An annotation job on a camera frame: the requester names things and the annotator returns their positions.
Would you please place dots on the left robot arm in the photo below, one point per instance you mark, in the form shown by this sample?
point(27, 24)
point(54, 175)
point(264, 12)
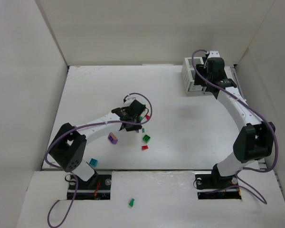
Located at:
point(68, 146)

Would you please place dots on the purple lego with pink face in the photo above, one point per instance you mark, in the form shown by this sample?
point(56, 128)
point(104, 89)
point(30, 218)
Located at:
point(112, 138)

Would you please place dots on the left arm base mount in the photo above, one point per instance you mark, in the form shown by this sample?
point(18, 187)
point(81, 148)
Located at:
point(100, 190)

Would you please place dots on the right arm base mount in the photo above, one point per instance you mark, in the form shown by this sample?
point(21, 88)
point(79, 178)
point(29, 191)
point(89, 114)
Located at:
point(209, 188)

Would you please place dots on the black slotted container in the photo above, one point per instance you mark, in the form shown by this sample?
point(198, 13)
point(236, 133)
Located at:
point(228, 72)

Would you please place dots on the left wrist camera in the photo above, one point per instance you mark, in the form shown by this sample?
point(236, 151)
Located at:
point(128, 99)

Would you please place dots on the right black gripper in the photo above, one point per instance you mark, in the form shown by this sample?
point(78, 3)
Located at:
point(202, 79)

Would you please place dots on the green thin lego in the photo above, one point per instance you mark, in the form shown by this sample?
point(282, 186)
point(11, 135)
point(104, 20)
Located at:
point(131, 203)

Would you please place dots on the white slotted container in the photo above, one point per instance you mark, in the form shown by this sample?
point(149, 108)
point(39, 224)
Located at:
point(188, 77)

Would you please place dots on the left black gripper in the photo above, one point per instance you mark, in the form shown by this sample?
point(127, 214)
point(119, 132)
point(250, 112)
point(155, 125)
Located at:
point(135, 127)

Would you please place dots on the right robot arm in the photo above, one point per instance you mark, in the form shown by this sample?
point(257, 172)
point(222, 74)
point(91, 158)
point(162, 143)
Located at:
point(256, 136)

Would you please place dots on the teal square lego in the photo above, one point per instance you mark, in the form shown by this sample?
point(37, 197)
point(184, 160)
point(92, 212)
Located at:
point(93, 162)

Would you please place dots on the green square lego lower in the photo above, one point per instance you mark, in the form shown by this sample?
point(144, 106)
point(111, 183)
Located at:
point(146, 138)

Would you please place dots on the red flat lego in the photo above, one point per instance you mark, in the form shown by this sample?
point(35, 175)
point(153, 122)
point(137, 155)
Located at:
point(145, 147)

